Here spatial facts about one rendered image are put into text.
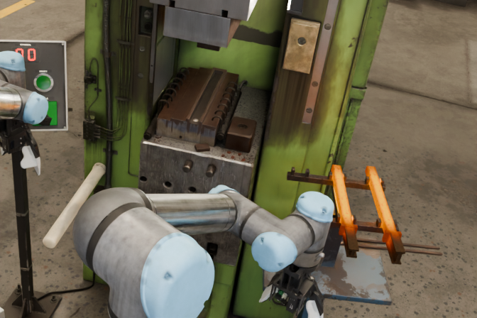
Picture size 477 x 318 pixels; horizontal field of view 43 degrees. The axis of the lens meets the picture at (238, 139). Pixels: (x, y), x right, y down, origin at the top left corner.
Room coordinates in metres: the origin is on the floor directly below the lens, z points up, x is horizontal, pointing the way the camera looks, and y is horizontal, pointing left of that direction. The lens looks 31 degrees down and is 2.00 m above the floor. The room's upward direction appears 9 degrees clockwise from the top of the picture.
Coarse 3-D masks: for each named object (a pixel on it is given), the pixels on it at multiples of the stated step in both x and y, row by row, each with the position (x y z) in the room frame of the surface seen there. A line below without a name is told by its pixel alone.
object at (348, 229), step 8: (336, 168) 1.64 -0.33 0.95; (336, 176) 1.59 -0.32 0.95; (336, 184) 1.55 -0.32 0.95; (344, 184) 1.56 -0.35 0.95; (336, 192) 1.52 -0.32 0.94; (344, 192) 1.51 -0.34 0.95; (336, 200) 1.49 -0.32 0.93; (344, 200) 1.47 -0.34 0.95; (344, 208) 1.43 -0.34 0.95; (344, 216) 1.39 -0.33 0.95; (344, 224) 1.35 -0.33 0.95; (352, 224) 1.36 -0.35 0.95; (344, 232) 1.34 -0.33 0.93; (352, 232) 1.32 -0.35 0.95; (344, 240) 1.31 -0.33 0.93; (352, 240) 1.29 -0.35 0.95; (352, 248) 1.26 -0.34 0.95; (352, 256) 1.25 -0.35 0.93
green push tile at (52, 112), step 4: (48, 104) 1.61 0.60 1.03; (52, 104) 1.61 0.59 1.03; (56, 104) 1.62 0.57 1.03; (48, 108) 1.61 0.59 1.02; (52, 108) 1.61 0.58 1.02; (56, 108) 1.61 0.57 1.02; (48, 112) 1.60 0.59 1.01; (52, 112) 1.60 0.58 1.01; (56, 112) 1.61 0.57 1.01; (52, 116) 1.60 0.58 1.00; (56, 116) 1.60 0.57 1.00; (52, 120) 1.59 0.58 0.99; (56, 120) 1.60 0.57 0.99; (32, 124) 1.57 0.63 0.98; (36, 124) 1.57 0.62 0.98; (52, 124) 1.58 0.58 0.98; (56, 124) 1.59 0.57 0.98
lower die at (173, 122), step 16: (192, 80) 2.01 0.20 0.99; (208, 80) 2.01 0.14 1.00; (224, 80) 2.05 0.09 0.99; (176, 96) 1.89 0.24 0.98; (192, 96) 1.89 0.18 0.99; (224, 96) 1.93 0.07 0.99; (160, 112) 1.76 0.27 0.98; (176, 112) 1.76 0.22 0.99; (208, 112) 1.79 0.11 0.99; (160, 128) 1.72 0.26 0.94; (176, 128) 1.72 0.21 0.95; (192, 128) 1.71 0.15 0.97; (208, 128) 1.71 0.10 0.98
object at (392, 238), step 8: (368, 168) 1.67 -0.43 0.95; (376, 176) 1.63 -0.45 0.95; (376, 184) 1.59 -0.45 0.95; (376, 192) 1.54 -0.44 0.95; (376, 200) 1.51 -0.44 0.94; (384, 200) 1.50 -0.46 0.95; (376, 208) 1.49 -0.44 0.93; (384, 208) 1.46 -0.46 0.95; (384, 216) 1.42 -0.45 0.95; (384, 224) 1.39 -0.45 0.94; (392, 224) 1.39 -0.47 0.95; (384, 232) 1.35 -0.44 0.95; (392, 232) 1.34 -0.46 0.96; (400, 232) 1.35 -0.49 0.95; (384, 240) 1.34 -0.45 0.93; (392, 240) 1.31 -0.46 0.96; (400, 240) 1.31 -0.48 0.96; (392, 248) 1.31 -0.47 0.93; (400, 248) 1.28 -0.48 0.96; (392, 256) 1.29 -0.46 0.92; (400, 256) 1.26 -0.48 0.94; (400, 264) 1.27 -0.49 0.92
